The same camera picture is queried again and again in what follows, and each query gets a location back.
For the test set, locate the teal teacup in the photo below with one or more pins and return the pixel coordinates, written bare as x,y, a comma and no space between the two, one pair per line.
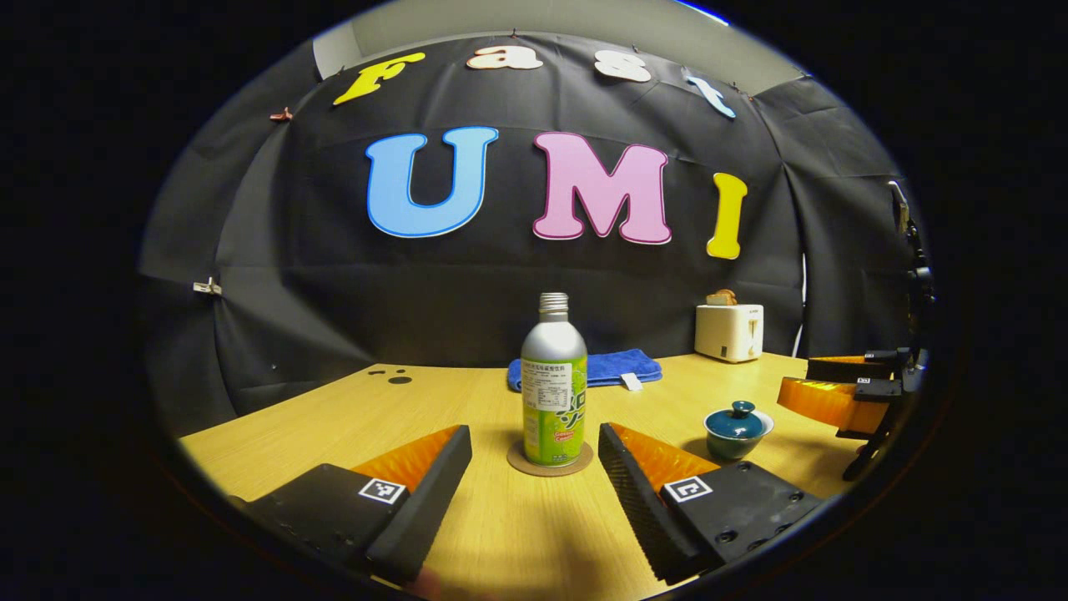
734,446

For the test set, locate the silver green water bottle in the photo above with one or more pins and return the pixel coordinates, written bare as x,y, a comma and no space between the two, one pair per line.
553,376

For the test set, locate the folded blue towel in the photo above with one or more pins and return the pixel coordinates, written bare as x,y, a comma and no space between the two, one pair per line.
617,367

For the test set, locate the silver metal clip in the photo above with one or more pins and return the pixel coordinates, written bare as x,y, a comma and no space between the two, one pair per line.
207,288

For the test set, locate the white toaster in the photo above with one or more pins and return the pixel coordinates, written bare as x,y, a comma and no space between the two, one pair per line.
726,332

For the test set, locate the bread slice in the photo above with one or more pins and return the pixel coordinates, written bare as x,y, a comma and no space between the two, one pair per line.
722,298

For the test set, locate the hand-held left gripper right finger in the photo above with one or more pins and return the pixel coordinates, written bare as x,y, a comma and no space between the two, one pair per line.
634,501

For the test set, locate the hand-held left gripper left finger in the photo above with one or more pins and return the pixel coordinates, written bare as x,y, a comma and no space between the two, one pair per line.
425,501

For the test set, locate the copper clip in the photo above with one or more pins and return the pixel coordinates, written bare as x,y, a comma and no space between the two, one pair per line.
281,114

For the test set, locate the round brown coaster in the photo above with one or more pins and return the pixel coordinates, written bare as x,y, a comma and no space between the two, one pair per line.
517,463

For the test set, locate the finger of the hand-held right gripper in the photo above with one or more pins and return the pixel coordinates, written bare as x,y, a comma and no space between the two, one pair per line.
851,369
826,402

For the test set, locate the teal teacup lid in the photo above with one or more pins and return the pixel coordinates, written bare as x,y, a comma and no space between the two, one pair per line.
738,421

